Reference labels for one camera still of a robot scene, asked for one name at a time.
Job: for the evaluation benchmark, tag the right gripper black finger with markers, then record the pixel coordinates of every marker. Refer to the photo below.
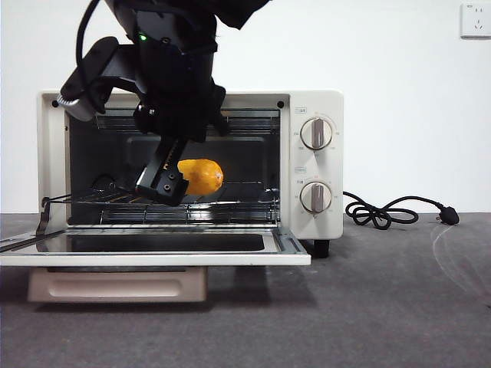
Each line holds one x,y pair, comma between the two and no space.
165,184

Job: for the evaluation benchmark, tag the oven door with glass window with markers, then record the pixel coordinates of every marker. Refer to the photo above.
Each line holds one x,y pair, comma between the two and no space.
153,260

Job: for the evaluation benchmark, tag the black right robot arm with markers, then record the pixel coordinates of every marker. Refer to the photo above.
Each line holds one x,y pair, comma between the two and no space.
180,76

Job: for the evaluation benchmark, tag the black oven foot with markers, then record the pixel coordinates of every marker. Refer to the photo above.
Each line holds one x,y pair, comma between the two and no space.
322,249

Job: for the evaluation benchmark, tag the cream Toshiba toaster oven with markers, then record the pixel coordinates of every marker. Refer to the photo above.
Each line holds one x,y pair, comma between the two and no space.
337,168

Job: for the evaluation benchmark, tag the metal heating element guard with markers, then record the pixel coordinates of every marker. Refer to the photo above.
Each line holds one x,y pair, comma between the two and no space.
249,120

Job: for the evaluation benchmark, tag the cream timer knob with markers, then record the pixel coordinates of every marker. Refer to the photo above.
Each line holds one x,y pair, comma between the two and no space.
316,197

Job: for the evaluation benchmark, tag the cream temperature knob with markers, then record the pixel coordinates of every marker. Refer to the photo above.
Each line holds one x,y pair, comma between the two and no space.
317,134

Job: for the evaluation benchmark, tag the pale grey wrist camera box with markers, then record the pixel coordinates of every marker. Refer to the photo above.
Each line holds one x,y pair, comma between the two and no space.
78,109

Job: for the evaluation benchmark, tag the white wall socket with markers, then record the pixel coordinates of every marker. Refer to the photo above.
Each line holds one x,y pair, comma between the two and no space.
468,30

